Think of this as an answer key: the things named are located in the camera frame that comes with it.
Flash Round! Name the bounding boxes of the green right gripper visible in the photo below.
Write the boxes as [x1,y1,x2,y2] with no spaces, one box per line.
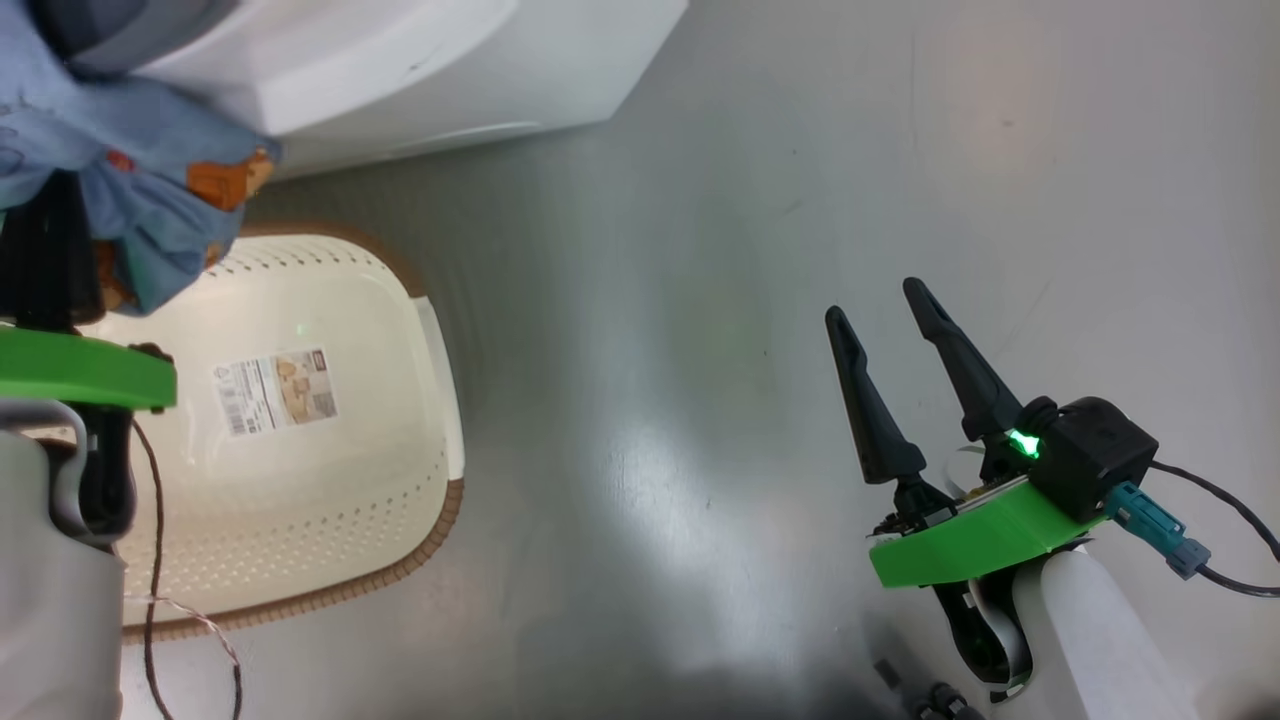
[825,278,1109,701]

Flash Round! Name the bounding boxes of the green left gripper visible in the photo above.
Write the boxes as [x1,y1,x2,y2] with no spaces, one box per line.
[0,175,178,546]

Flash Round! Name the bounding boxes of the blue bear-print clothing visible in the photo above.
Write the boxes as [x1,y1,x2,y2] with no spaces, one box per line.
[0,0,283,316]

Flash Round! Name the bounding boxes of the grey rubber door gasket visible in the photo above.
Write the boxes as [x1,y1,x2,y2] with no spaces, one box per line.
[30,0,241,81]

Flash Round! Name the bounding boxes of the white front-load washing machine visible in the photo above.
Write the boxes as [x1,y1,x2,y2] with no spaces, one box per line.
[60,0,691,181]

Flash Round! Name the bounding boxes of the paper basket label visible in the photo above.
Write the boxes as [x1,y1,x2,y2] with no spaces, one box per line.
[212,347,339,439]

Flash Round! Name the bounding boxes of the cream laundry basket brown rim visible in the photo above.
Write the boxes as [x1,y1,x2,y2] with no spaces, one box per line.
[80,222,466,644]

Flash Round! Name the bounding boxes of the black cable teal connector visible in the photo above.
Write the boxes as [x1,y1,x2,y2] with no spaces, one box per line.
[1105,460,1280,601]

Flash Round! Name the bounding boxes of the thin brown gripper cable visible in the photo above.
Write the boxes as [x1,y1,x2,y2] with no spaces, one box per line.
[130,415,243,720]

